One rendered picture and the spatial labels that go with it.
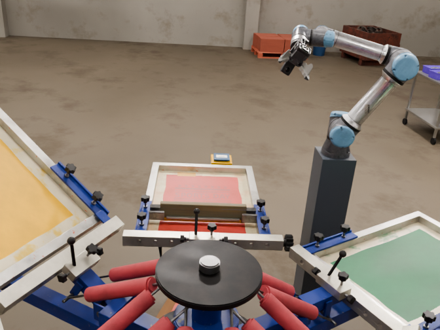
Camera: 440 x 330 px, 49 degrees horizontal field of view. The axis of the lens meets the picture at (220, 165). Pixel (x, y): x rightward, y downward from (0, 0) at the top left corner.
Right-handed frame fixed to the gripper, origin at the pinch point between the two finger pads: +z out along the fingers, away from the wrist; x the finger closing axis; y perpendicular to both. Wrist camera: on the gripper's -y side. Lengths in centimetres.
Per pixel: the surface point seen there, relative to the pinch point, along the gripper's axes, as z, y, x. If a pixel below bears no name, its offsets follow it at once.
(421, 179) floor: -233, -144, 253
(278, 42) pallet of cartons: -774, -353, 148
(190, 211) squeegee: 30, -73, -4
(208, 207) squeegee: 27, -68, 3
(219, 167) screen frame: -26, -90, 10
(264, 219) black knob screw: 33, -52, 24
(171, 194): 7, -93, -11
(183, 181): -10, -97, -6
